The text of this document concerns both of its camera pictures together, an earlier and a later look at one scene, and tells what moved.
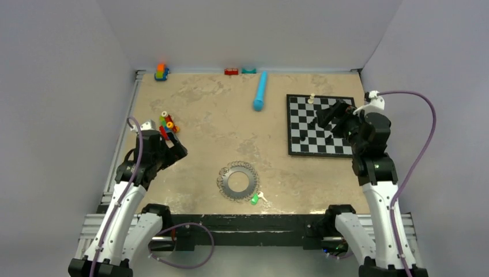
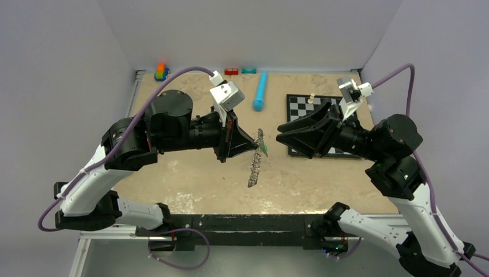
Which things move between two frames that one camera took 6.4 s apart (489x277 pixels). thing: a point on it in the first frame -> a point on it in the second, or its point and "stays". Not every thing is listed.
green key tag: [255, 199] -> [264, 148]
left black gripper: [177, 151] -> [233, 140]
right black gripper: [325, 116] -> [315, 139]
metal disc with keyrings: [234, 166] -> [256, 160]
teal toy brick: [248, 71] stays
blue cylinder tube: [258, 104] stays
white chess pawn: [311, 100] stays
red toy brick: [231, 71] stays
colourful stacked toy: [162, 73] stays
